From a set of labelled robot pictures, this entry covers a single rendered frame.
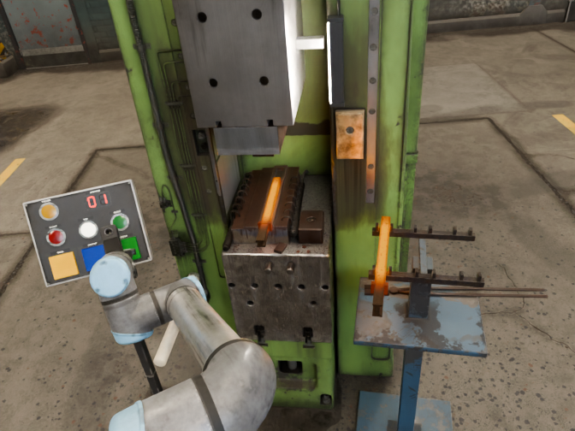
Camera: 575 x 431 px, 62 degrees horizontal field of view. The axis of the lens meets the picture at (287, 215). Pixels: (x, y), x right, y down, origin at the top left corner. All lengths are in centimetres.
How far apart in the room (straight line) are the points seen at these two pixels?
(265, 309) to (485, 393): 113
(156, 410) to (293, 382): 156
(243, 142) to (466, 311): 91
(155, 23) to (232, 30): 30
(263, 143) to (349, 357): 121
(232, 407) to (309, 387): 153
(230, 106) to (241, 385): 94
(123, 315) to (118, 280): 9
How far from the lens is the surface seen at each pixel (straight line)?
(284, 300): 180
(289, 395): 227
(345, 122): 157
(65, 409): 267
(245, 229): 169
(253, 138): 149
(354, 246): 186
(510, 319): 282
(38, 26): 821
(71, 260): 170
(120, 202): 167
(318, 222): 168
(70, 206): 169
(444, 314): 167
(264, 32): 138
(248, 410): 71
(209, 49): 142
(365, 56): 152
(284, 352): 203
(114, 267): 121
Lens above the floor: 196
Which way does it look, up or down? 35 degrees down
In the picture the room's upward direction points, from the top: 6 degrees counter-clockwise
